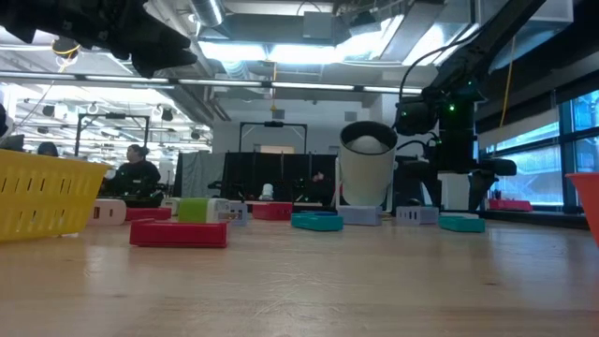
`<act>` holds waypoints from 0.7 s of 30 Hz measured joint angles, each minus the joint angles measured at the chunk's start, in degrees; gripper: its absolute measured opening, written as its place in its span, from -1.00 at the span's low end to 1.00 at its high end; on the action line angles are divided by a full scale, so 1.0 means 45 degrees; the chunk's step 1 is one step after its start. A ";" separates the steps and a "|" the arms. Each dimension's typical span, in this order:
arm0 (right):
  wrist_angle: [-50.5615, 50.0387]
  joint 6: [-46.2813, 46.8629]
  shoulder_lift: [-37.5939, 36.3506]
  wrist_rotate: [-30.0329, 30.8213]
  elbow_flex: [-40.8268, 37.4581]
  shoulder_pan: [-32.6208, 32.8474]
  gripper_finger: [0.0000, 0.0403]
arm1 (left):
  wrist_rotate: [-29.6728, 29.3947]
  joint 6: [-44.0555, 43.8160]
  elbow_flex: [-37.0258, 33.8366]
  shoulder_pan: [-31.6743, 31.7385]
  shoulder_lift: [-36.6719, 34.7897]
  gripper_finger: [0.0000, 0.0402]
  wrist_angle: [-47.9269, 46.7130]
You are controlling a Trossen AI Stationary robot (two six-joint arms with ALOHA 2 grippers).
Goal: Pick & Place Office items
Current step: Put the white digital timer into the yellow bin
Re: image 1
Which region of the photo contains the silver round air duct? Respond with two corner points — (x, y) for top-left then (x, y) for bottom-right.
(189, 0), (226, 28)

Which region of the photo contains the grey fabric partition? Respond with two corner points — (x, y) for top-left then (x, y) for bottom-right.
(173, 150), (226, 198)

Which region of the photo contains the yellow hanging cable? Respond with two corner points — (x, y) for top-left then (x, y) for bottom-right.
(497, 37), (517, 128)

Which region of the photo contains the black fabric partition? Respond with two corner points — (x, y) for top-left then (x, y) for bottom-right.
(219, 150), (339, 203)

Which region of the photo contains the teal digital clock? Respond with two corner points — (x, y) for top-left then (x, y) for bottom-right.
(290, 212), (344, 232)
(438, 215), (487, 233)

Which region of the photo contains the black monitor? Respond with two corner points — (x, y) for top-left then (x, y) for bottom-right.
(0, 134), (25, 152)

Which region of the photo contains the red bin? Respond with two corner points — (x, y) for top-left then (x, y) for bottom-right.
(486, 198), (533, 212)

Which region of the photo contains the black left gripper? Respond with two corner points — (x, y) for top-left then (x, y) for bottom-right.
(0, 0), (198, 80)

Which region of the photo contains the orange plastic basket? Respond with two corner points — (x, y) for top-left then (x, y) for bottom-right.
(564, 171), (599, 247)

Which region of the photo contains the red digital clock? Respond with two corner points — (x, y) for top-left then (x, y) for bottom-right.
(124, 207), (173, 222)
(129, 218), (229, 248)

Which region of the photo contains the ceiling light strip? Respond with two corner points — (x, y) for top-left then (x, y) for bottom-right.
(0, 69), (425, 97)

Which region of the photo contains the grey ceiling box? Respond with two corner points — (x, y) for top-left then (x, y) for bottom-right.
(301, 9), (334, 41)

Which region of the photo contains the pink wall charger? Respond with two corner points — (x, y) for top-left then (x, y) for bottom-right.
(86, 198), (127, 227)

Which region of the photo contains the black partition frame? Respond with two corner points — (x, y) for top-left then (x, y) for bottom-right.
(238, 120), (309, 155)

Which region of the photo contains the red rectangular box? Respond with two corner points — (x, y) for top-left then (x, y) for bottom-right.
(251, 201), (294, 221)

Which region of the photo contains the green and white charger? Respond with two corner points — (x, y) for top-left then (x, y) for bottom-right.
(177, 197), (231, 224)

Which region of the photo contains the black rig frame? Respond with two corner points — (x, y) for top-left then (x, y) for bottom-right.
(73, 111), (152, 163)

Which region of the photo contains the yellow plastic basket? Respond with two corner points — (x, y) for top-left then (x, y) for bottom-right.
(0, 148), (111, 243)

